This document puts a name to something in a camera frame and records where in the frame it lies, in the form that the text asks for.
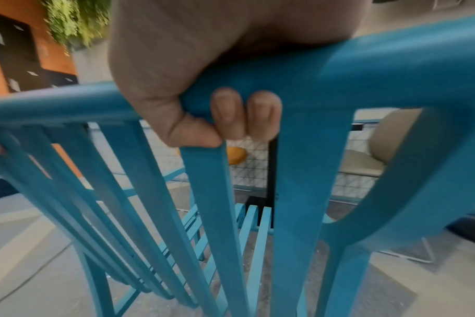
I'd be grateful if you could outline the person's right hand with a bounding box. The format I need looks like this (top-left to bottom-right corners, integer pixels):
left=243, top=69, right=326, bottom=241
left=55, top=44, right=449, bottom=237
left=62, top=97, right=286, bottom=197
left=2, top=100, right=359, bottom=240
left=108, top=0, right=374, bottom=148

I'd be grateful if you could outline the blue slatted chair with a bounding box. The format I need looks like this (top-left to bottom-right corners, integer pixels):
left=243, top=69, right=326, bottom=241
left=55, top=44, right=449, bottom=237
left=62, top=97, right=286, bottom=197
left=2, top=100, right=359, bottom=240
left=0, top=13, right=475, bottom=317

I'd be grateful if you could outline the beige chair with white legs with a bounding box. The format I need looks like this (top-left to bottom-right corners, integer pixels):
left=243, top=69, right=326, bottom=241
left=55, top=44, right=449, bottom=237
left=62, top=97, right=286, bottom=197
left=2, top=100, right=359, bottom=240
left=337, top=108, right=437, bottom=265

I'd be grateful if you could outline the wire mesh panel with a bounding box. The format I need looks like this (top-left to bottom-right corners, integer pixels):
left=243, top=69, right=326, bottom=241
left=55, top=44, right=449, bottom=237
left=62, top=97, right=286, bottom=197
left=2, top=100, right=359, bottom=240
left=141, top=119, right=382, bottom=204

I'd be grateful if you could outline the grey concrete planter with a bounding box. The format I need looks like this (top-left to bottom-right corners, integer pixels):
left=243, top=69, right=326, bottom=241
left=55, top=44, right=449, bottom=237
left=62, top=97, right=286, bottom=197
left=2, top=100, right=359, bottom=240
left=70, top=38, right=119, bottom=92

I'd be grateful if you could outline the table with black pedestal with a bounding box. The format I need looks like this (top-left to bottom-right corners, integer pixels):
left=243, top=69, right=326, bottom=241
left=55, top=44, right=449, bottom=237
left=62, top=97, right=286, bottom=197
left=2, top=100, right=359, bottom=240
left=245, top=136, right=282, bottom=231

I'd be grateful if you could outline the green hanging plant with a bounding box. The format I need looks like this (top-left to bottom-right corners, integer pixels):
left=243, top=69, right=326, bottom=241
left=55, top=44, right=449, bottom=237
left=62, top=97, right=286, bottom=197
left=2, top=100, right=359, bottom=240
left=41, top=0, right=113, bottom=52

